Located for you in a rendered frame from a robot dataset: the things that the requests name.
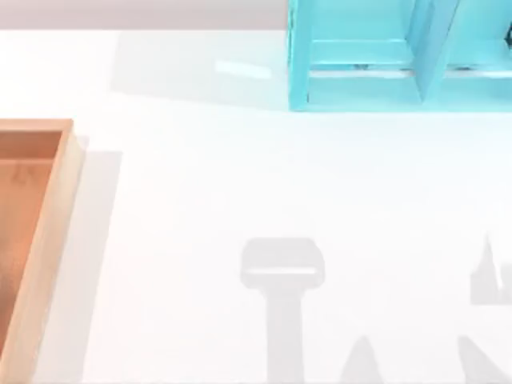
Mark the light blue rack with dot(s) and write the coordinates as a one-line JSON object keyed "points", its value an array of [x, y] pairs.
{"points": [[360, 52]]}

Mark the shallow salmon-coloured box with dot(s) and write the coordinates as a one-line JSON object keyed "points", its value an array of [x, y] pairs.
{"points": [[38, 224]]}

